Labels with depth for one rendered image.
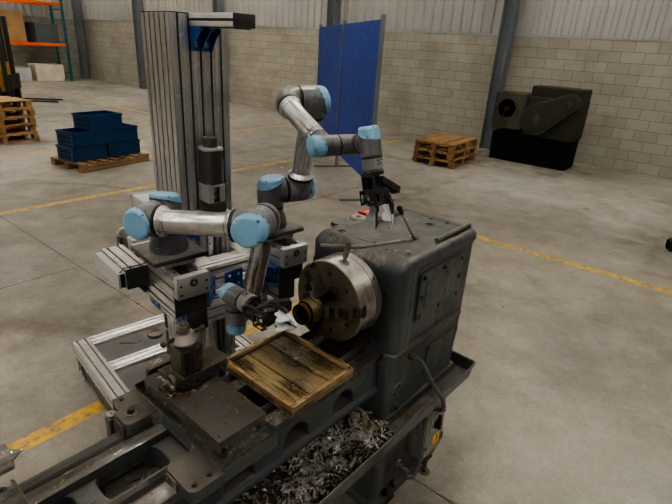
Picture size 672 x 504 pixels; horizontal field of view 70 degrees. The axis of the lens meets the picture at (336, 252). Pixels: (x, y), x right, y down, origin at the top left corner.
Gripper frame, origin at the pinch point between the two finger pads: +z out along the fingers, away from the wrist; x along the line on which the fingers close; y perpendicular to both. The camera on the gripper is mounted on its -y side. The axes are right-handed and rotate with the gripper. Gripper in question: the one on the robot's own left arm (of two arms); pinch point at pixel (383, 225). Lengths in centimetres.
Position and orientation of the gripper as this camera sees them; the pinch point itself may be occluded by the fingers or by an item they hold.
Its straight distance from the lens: 176.2
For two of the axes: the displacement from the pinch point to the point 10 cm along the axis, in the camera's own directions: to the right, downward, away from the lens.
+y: -6.6, 2.5, -7.1
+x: 7.4, 0.5, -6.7
